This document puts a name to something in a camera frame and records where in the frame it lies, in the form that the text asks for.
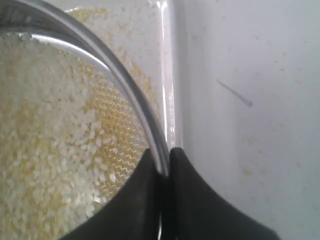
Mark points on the round stainless steel sieve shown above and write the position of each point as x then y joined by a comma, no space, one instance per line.
40,17

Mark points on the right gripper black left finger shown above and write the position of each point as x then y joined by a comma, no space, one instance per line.
133,213

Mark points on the white square plastic tray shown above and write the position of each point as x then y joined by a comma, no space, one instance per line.
149,21

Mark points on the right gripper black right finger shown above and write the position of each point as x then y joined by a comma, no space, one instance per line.
202,214

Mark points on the grain mixture of rice and millet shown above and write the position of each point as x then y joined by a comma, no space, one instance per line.
68,140

